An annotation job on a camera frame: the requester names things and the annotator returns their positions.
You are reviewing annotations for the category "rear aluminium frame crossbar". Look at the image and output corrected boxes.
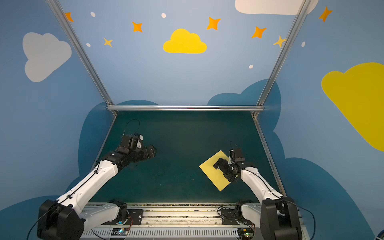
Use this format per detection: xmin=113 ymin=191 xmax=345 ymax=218
xmin=107 ymin=105 xmax=264 ymax=112

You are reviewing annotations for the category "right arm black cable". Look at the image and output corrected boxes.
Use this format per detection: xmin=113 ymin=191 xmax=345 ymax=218
xmin=217 ymin=169 xmax=316 ymax=240

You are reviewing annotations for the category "white slotted cable duct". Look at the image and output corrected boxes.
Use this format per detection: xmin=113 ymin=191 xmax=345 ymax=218
xmin=81 ymin=228 xmax=239 ymax=240

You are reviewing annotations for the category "right green circuit board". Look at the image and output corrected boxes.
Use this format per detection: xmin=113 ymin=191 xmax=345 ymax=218
xmin=238 ymin=228 xmax=255 ymax=240

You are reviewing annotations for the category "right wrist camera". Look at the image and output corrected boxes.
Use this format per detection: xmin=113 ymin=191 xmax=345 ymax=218
xmin=230 ymin=148 xmax=245 ymax=164

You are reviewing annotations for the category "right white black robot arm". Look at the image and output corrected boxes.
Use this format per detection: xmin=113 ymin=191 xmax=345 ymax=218
xmin=213 ymin=158 xmax=303 ymax=240

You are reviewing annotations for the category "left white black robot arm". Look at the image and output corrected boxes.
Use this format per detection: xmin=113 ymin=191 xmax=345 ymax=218
xmin=36 ymin=145 xmax=157 ymax=240

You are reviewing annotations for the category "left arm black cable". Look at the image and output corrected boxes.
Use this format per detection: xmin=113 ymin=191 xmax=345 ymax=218
xmin=26 ymin=118 xmax=142 ymax=240

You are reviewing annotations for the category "yellow square paper sheet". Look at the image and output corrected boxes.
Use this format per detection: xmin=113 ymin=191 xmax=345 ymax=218
xmin=199 ymin=151 xmax=230 ymax=192

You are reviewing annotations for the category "green circuit board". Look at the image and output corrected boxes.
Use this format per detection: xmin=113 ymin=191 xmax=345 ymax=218
xmin=238 ymin=228 xmax=255 ymax=240
xmin=111 ymin=228 xmax=130 ymax=236

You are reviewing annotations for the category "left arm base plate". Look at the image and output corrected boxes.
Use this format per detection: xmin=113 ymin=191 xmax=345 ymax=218
xmin=104 ymin=209 xmax=144 ymax=226

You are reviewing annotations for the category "right aluminium frame post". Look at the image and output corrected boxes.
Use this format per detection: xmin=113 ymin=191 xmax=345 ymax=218
xmin=252 ymin=0 xmax=312 ymax=120

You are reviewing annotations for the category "front aluminium rail bed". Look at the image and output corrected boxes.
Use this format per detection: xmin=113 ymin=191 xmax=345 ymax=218
xmin=49 ymin=202 xmax=311 ymax=240

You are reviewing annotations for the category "aluminium frame post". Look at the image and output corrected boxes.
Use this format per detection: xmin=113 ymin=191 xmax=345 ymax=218
xmin=46 ymin=0 xmax=114 ymax=106
xmin=252 ymin=0 xmax=312 ymax=120

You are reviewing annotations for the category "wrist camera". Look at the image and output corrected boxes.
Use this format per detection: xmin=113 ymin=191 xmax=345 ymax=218
xmin=230 ymin=148 xmax=245 ymax=164
xmin=121 ymin=134 xmax=144 ymax=150

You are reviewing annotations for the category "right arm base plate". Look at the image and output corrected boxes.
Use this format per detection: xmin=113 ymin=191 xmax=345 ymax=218
xmin=217 ymin=208 xmax=254 ymax=226

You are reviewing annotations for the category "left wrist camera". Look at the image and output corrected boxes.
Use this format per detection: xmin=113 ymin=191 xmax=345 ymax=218
xmin=121 ymin=134 xmax=144 ymax=150

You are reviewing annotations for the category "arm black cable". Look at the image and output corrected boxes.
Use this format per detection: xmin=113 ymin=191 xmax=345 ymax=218
xmin=217 ymin=169 xmax=316 ymax=240
xmin=26 ymin=118 xmax=142 ymax=240

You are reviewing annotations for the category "left aluminium frame post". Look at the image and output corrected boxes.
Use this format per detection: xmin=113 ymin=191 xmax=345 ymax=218
xmin=46 ymin=0 xmax=114 ymax=106

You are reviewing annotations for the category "left green circuit board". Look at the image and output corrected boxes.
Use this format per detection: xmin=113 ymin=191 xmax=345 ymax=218
xmin=111 ymin=228 xmax=130 ymax=236

